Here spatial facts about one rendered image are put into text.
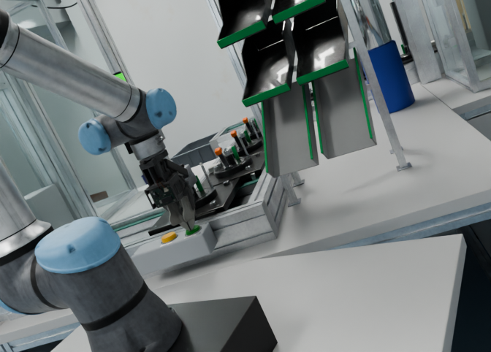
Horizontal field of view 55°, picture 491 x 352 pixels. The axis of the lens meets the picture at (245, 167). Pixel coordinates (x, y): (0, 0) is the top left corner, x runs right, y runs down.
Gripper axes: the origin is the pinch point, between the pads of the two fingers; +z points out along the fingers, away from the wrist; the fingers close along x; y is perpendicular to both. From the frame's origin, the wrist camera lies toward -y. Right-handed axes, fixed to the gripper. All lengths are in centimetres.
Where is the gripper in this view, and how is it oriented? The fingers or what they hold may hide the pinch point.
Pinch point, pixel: (190, 224)
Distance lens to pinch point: 120.1
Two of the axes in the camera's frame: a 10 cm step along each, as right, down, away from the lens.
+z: 3.9, 9.0, 2.2
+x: 9.0, -3.3, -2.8
